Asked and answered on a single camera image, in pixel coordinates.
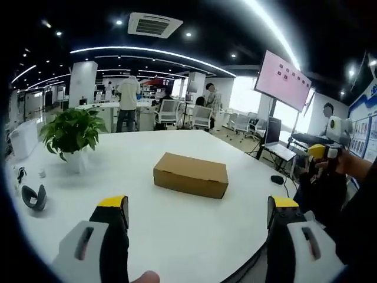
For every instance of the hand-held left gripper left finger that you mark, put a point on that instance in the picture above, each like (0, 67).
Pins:
(116, 236)

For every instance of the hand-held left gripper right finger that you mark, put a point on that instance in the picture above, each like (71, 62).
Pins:
(279, 236)

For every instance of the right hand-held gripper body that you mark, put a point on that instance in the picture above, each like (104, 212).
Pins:
(340, 126)

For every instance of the brown cardboard shoe box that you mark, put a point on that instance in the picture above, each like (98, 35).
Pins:
(188, 174)

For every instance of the white plastic storage box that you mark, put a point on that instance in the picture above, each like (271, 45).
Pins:
(25, 141)

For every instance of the person's right hand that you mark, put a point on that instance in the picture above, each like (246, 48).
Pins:
(349, 163)

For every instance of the person's left hand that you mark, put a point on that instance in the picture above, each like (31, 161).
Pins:
(145, 277)

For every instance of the silver laptop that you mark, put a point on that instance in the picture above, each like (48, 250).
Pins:
(279, 150)

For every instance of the person's dark clothing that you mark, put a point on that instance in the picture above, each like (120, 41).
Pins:
(318, 194)

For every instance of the black computer mouse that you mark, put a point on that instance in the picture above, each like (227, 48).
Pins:
(277, 179)

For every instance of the black screen stand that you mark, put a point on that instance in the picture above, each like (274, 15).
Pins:
(269, 123)

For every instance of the large display screen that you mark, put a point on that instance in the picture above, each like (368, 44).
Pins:
(284, 78)

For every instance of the white office chair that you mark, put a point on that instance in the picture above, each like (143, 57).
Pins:
(242, 122)
(168, 110)
(202, 115)

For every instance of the small white cap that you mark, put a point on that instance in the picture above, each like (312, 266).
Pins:
(42, 174)

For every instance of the green potted plant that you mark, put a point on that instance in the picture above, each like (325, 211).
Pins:
(72, 131)

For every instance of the ceiling air conditioner vent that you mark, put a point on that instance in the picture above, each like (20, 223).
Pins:
(154, 25)

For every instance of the blue wall poster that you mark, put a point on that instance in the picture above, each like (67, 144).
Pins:
(363, 118)

